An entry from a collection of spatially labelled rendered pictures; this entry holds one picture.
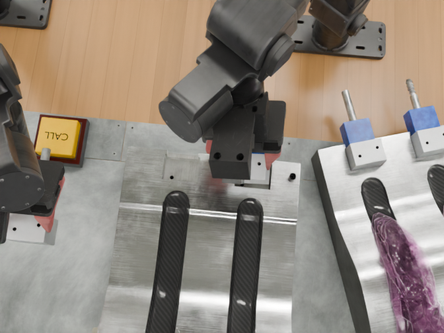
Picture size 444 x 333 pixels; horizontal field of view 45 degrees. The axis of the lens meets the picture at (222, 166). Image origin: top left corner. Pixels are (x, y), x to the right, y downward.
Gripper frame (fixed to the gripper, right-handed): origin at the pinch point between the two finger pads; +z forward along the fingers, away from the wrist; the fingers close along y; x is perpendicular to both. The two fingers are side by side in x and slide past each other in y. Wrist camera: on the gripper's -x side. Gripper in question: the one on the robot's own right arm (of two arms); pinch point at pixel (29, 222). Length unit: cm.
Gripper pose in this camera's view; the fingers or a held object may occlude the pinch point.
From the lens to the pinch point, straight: 74.8
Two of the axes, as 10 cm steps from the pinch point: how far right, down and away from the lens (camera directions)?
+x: 0.6, -7.3, 6.8
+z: -0.8, 6.7, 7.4
